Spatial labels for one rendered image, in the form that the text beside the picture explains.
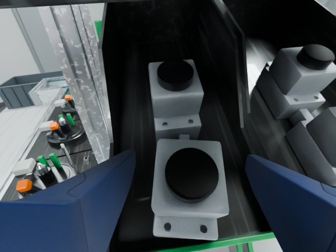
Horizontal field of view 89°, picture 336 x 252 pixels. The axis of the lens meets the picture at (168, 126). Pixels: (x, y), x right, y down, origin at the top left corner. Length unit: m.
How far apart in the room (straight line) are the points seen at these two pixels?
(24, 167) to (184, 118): 0.57
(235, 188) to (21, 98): 2.24
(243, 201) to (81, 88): 0.18
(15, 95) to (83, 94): 2.13
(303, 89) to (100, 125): 0.22
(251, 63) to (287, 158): 0.16
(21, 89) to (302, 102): 2.23
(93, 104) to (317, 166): 0.22
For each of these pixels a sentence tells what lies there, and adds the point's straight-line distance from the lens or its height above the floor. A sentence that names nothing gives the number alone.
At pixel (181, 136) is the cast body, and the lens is 0.16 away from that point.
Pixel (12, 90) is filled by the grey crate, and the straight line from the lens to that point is 2.29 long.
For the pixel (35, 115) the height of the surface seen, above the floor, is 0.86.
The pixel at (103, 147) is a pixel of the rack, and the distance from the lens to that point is 0.21.
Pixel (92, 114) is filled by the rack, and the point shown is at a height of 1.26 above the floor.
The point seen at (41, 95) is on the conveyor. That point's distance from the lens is 1.47.
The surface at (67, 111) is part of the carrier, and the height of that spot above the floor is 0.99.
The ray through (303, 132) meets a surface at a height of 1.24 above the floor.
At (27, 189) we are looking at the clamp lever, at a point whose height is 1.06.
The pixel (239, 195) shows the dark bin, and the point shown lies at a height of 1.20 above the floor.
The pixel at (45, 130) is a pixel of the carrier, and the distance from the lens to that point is 0.87.
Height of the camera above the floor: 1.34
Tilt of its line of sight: 33 degrees down
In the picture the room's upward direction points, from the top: 4 degrees counter-clockwise
